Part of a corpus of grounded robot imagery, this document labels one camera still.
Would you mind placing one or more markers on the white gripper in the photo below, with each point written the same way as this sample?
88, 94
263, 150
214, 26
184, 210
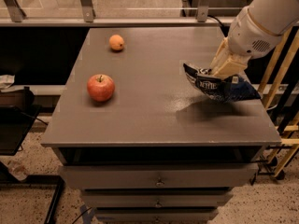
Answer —
252, 36

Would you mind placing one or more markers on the blue chip bag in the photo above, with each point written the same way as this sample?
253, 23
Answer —
232, 89

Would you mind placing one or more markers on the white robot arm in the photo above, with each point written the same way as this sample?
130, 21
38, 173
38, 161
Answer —
276, 16

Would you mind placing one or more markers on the red apple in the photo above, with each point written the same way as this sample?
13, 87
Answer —
100, 87

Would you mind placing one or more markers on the orange fruit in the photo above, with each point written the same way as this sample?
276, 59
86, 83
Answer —
116, 42

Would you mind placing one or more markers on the top grey drawer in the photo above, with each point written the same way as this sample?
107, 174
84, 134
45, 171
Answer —
158, 176

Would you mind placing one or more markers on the grey drawer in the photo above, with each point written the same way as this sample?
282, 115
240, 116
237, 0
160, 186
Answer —
158, 176
156, 198
154, 215

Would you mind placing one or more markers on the grey drawer cabinet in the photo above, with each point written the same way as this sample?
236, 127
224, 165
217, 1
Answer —
155, 116

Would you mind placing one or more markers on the middle grey drawer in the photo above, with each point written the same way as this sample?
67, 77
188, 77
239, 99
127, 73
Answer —
156, 198

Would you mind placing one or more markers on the bottom grey drawer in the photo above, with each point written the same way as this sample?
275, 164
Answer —
154, 215

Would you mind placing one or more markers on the black side table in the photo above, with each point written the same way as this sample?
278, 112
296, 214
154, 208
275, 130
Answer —
17, 115

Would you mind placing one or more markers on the metal railing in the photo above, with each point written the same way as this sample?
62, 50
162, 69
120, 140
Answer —
100, 13

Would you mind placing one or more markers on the white crumpled paper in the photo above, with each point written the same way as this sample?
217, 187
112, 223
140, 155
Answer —
6, 81

